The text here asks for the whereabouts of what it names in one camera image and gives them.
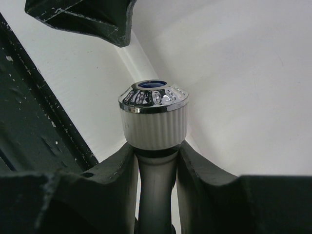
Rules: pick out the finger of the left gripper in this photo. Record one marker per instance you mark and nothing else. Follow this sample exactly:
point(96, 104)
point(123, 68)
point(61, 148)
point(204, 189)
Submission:
point(110, 20)

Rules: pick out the white PVC pipe frame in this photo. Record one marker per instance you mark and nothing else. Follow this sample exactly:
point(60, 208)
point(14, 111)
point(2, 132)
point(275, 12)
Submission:
point(133, 65)

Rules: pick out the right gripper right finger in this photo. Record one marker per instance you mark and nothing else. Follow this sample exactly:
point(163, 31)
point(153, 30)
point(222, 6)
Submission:
point(213, 201)

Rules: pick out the white faucet with chrome knob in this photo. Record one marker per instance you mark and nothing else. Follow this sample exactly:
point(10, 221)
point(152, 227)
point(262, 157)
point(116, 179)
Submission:
point(154, 120)

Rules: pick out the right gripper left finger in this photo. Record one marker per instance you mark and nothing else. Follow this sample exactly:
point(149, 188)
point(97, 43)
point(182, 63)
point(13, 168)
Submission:
point(101, 200)

